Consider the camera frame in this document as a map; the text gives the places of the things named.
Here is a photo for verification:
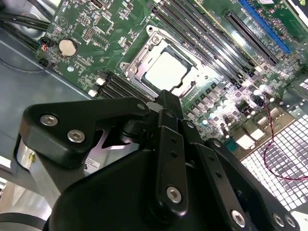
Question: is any metal socket cover frame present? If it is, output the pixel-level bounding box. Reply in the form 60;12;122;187
134;39;213;97

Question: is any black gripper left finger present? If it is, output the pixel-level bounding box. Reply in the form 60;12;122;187
14;89;190;217

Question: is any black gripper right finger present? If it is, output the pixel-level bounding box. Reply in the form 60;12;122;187
177;96;301;231

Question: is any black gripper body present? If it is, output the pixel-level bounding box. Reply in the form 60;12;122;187
49;147;235;231

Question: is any silver square CPU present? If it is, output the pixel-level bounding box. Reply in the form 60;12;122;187
143;51;193;91

